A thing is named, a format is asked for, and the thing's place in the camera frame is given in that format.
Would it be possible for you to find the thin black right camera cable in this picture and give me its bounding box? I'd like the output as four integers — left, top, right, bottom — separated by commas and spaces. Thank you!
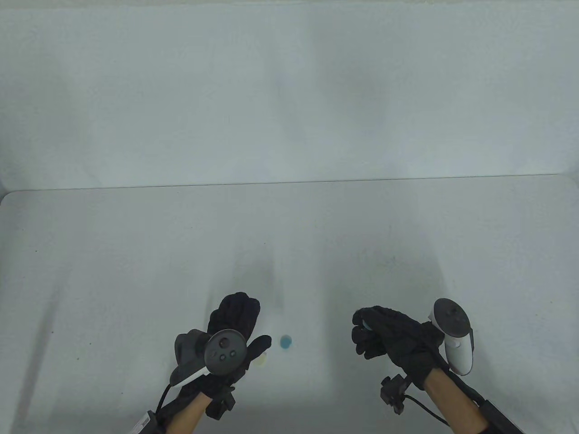
404, 395, 448, 425

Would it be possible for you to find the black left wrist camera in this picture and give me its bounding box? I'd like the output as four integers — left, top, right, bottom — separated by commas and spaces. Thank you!
206, 387, 237, 420

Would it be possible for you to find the grey white left controller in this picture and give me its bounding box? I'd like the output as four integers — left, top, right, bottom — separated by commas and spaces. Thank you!
170, 329, 248, 387

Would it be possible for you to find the thick black glove cable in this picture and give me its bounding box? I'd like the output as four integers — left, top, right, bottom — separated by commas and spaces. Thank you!
156, 383, 175, 419
441, 367, 482, 403

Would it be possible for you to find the person's left hand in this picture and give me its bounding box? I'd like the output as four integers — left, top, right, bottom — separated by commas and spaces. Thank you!
179, 292, 273, 403

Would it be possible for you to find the person's right hand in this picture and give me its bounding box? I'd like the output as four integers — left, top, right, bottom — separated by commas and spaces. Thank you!
351, 306, 446, 392

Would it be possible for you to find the grey white right controller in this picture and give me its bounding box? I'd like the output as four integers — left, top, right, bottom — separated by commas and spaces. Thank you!
429, 298, 475, 376

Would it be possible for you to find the person's right forearm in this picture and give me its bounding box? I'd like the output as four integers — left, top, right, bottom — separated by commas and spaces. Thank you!
425, 368, 489, 434

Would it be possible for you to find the thick black left glove cable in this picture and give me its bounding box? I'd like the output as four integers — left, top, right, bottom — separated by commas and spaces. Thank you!
156, 383, 175, 419

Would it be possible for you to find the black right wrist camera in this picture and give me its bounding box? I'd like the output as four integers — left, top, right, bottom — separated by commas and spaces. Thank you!
380, 374, 410, 415

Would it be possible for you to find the person's left forearm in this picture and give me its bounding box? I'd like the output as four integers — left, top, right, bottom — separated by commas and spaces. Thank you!
165, 393, 213, 434

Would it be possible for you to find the thick black right glove cable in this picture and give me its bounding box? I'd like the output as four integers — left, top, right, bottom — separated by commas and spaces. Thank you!
441, 367, 482, 403

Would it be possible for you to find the black left forearm box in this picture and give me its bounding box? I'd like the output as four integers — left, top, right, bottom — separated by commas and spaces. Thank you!
133, 410, 157, 434

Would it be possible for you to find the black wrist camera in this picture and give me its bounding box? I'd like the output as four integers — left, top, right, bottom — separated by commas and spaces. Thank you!
380, 374, 410, 415
206, 387, 237, 420

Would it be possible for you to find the black right forearm box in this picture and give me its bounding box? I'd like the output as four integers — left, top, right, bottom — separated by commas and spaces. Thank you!
475, 398, 523, 434

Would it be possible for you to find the grey white controller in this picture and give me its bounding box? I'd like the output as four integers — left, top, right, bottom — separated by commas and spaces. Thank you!
170, 329, 248, 387
429, 298, 475, 376

